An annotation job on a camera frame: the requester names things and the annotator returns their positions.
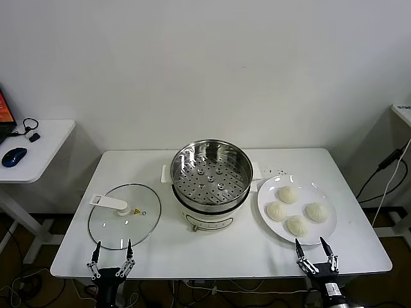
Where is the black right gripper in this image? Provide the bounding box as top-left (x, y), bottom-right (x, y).
top-left (294, 236), bottom-right (340, 286)

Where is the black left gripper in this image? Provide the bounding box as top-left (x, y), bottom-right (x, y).
top-left (85, 239), bottom-right (136, 291)

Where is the white steamed baozi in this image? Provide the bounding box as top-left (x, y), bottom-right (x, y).
top-left (266, 201), bottom-right (288, 222)
top-left (304, 202), bottom-right (329, 224)
top-left (277, 185), bottom-right (299, 205)
top-left (285, 214), bottom-right (310, 237)

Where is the stainless steel steamer basket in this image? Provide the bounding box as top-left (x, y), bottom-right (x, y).
top-left (169, 138), bottom-right (254, 210)

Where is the white round plate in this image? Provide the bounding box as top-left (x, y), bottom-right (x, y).
top-left (256, 175), bottom-right (338, 246)

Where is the white electric cooker pot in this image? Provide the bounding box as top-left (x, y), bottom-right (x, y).
top-left (160, 162), bottom-right (263, 234)

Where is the white side desk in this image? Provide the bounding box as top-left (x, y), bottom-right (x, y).
top-left (0, 119), bottom-right (76, 266)

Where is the blue computer mouse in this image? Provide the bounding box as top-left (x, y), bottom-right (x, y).
top-left (1, 146), bottom-right (28, 167)

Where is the black laptop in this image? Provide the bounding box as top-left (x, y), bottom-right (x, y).
top-left (0, 82), bottom-right (17, 145)

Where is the glass lid with white handle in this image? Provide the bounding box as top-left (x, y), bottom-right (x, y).
top-left (88, 182), bottom-right (162, 251)

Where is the black floor cable tangle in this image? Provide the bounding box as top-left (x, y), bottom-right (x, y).
top-left (0, 221), bottom-right (65, 308)

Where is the white cable with plug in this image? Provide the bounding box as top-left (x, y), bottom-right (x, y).
top-left (181, 278), bottom-right (309, 295)

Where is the white floor cable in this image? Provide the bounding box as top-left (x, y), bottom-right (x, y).
top-left (0, 268), bottom-right (49, 308)

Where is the black earphone cable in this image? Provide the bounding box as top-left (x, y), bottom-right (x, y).
top-left (8, 117), bottom-right (40, 138)

